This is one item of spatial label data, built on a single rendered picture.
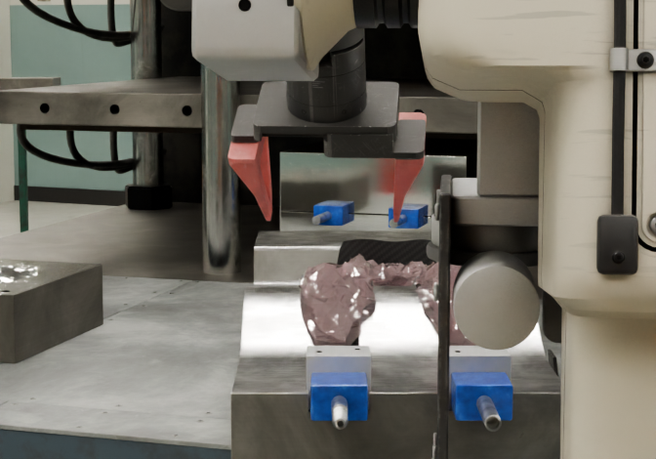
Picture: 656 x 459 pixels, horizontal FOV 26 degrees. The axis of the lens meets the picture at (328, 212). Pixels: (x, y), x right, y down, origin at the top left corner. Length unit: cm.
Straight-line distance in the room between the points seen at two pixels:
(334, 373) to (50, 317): 49
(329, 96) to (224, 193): 104
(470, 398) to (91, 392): 41
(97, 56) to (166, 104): 728
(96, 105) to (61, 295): 65
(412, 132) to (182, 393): 41
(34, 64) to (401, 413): 862
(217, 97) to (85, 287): 51
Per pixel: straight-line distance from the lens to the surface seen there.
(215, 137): 201
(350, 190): 200
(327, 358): 110
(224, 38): 66
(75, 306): 157
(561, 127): 60
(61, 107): 216
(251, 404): 110
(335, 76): 99
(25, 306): 147
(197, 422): 123
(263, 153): 108
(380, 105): 102
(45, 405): 130
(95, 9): 937
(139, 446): 119
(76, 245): 234
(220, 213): 202
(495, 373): 111
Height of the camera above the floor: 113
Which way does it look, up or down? 7 degrees down
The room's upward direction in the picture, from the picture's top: straight up
